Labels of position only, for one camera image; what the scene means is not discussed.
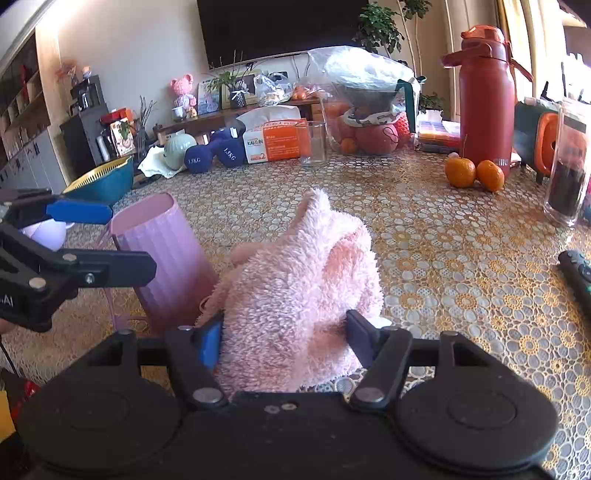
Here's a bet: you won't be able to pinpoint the wall shelf cabinets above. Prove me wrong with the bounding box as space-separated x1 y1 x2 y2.
0 28 66 195

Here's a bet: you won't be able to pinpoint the wooden television cabinet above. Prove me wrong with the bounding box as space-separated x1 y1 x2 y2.
154 96 325 141

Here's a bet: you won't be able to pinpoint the dark green handled pitcher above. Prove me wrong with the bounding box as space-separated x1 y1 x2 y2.
396 76 426 128

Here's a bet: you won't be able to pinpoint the black remote control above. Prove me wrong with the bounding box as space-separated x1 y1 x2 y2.
557 250 591 304

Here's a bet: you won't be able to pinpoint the pink flowers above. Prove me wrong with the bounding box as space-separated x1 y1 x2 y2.
55 59 94 87

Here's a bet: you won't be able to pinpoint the yellow photo frame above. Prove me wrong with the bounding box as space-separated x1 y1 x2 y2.
221 71 262 110

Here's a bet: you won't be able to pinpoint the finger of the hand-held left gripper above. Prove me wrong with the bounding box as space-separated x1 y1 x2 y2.
0 226 158 297
0 188 114 228

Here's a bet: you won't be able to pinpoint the plastic bag of food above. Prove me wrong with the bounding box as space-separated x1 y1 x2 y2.
253 71 294 105

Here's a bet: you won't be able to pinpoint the small photo frame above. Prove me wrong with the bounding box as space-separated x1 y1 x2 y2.
198 79 223 116

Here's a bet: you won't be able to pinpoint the yellow object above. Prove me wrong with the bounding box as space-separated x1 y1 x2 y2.
0 389 17 445

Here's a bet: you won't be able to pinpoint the vase with dry twigs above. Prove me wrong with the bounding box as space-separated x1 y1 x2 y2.
136 96 158 145

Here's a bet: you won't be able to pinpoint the black television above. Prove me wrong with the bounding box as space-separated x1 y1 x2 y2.
197 0 371 71

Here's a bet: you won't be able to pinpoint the small potted plant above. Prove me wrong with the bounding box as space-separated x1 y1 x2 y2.
207 54 260 110

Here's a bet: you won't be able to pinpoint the yellow colander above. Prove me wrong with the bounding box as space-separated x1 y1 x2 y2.
63 155 133 195

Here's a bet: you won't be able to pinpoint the green and orange appliance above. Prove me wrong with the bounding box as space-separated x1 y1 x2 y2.
513 100 562 186

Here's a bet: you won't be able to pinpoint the blue basin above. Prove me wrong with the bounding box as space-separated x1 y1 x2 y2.
62 159 136 206

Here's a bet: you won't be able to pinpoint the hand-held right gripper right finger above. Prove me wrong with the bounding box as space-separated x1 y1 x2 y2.
345 309 468 413

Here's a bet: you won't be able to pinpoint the pink bear figurine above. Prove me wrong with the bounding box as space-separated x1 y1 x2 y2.
169 73 198 120

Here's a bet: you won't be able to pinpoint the clear drinking glass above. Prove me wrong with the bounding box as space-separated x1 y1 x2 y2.
295 120 329 167

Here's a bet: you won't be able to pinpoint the printed gift bag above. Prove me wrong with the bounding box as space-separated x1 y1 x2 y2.
108 117 136 157

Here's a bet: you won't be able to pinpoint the white cloth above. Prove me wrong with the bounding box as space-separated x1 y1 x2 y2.
137 147 186 180

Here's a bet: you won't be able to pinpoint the pink fluffy towel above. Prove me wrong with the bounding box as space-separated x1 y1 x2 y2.
198 188 385 394

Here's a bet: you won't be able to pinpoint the tall glass jar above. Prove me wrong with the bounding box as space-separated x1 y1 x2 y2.
543 103 591 228

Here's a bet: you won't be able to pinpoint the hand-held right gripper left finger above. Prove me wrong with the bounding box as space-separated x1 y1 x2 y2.
112 313 230 411

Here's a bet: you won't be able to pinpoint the lavender pot with handle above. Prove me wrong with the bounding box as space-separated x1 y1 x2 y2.
20 220 75 253

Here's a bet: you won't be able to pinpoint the orange and white tissue box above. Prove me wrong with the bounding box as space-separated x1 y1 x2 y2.
236 104 310 165

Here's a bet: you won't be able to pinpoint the tall green indoor tree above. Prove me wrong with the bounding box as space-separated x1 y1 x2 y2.
353 0 433 62

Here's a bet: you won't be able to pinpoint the pale green round container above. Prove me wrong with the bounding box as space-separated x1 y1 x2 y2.
163 133 198 171

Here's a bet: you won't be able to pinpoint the pink ribbed cup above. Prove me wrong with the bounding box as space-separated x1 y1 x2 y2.
107 192 219 337

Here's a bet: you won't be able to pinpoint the blue dumbbell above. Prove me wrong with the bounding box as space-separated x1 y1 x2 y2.
212 128 247 167
184 133 218 175

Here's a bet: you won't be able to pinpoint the red thermos bottle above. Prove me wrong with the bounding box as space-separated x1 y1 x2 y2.
442 25 534 182

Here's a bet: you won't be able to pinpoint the stack of flat storage boxes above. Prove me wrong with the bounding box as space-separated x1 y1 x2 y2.
417 119 463 153

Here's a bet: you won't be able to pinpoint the clear plastic bag over bowl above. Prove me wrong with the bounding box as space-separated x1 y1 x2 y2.
307 45 422 139

